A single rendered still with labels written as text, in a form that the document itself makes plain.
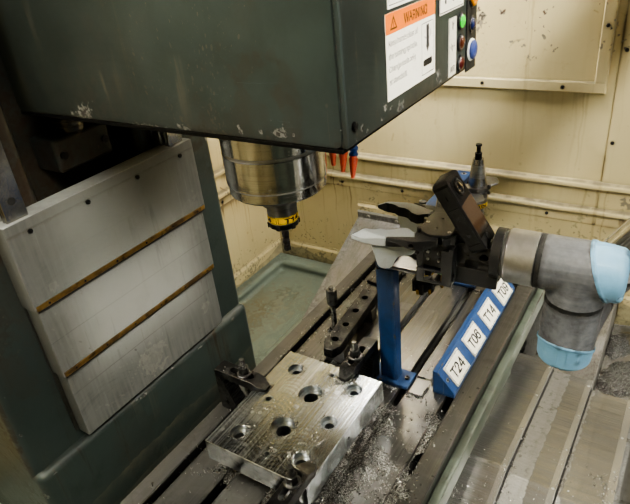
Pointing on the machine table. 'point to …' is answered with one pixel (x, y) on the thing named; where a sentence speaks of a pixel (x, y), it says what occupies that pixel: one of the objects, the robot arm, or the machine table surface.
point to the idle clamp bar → (366, 309)
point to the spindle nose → (272, 173)
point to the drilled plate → (232, 453)
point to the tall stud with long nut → (332, 303)
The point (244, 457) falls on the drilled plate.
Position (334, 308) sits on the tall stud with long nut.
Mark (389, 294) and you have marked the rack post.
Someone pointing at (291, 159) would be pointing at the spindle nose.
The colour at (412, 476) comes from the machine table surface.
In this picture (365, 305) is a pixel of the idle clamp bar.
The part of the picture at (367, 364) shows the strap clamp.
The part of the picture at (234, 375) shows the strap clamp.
